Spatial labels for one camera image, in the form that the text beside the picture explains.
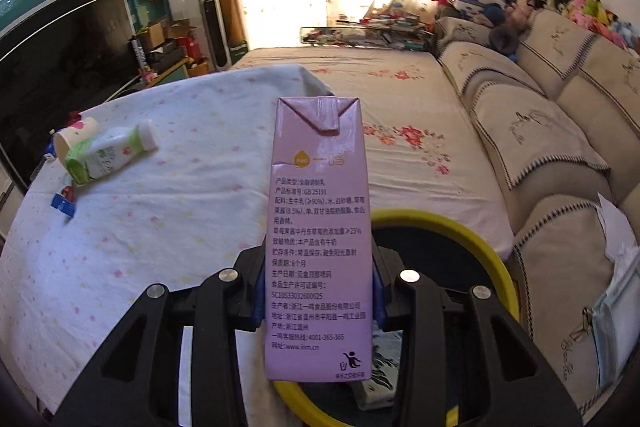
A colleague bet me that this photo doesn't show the yellow rimmed black trash bin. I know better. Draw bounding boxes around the yellow rimmed black trash bin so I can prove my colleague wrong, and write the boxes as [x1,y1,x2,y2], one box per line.
[272,208,521,427]

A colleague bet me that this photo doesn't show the blue tissue pack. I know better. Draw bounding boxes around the blue tissue pack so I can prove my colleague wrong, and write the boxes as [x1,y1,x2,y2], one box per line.
[50,193,76,219]

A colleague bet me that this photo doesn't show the beige paper cup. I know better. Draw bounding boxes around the beige paper cup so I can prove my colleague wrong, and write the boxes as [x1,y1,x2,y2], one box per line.
[52,117,99,162]

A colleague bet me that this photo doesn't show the purple milk carton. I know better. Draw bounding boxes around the purple milk carton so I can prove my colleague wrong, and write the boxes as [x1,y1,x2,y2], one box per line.
[263,96,373,382]

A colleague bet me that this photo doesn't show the cluttered glass coffee table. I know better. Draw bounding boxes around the cluttered glass coffee table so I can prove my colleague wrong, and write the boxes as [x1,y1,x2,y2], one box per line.
[299,14,436,52]

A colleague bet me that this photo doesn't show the white papers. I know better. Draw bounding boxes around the white papers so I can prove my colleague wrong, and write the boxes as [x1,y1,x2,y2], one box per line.
[592,192,640,388]

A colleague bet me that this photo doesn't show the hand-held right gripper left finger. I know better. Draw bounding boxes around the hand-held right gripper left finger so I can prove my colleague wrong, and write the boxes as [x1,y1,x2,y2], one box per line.
[52,247,267,427]

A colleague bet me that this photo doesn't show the white dotted tablecloth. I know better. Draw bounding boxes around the white dotted tablecloth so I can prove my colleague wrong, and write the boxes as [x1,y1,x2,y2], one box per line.
[0,64,336,413]

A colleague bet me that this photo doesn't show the white leaf print carton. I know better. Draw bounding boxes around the white leaf print carton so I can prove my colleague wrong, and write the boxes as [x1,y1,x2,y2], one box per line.
[350,332,403,410]

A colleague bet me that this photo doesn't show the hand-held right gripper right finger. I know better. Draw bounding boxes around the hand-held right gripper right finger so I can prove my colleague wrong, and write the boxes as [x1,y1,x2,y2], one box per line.
[371,247,583,427]

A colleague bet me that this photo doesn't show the black television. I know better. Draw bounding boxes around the black television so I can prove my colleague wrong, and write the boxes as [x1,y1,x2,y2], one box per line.
[0,0,138,192]

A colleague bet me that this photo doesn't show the row of plush toys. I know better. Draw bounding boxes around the row of plush toys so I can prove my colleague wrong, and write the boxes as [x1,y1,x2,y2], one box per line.
[520,0,640,52]

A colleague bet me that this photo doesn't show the beige sofa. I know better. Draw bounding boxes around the beige sofa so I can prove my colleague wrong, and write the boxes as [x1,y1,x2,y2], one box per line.
[432,7,640,427]

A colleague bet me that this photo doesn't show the black and white tower fan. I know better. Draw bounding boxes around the black and white tower fan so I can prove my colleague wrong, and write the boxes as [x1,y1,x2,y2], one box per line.
[198,0,232,72]

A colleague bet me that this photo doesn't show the green cardboard box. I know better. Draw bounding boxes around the green cardboard box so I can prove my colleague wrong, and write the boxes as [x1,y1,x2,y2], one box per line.
[230,38,249,68]

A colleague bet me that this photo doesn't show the dark neck pillow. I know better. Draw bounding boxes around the dark neck pillow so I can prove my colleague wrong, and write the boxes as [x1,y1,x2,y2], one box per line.
[490,24,521,52]

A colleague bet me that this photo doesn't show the pile of boxes beside television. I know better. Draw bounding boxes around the pile of boxes beside television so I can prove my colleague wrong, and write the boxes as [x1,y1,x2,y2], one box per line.
[130,19,211,80]

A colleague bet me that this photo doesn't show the green and white drink bottle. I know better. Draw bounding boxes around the green and white drink bottle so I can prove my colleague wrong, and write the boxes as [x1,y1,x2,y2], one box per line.
[65,119,159,186]

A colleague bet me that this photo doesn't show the beige floral sheet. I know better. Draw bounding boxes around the beige floral sheet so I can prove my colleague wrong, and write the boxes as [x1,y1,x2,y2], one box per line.
[232,47,516,258]

